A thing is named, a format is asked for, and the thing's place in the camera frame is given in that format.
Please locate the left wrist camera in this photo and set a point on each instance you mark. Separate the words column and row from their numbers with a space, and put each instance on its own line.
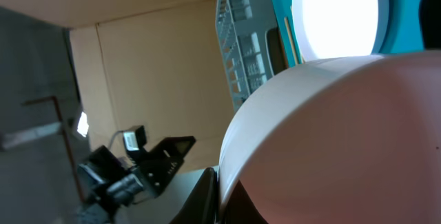
column 135, row 139

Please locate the grey plastic dish rack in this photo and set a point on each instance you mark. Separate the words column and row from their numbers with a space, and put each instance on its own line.
column 250, row 45

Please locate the white round plate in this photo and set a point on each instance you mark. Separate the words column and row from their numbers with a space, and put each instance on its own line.
column 327, row 29

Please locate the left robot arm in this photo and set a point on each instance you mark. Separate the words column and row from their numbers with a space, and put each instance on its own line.
column 113, row 185

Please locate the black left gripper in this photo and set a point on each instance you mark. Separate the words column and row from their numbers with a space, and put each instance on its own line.
column 167, row 158

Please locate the pink bowl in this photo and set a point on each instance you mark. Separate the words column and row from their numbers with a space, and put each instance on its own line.
column 343, row 140

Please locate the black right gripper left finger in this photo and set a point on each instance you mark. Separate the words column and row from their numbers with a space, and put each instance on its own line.
column 202, row 203

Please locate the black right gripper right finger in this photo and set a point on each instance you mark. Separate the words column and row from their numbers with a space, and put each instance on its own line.
column 240, row 209

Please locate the teal plastic tray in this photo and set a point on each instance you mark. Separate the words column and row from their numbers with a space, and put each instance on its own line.
column 403, row 32

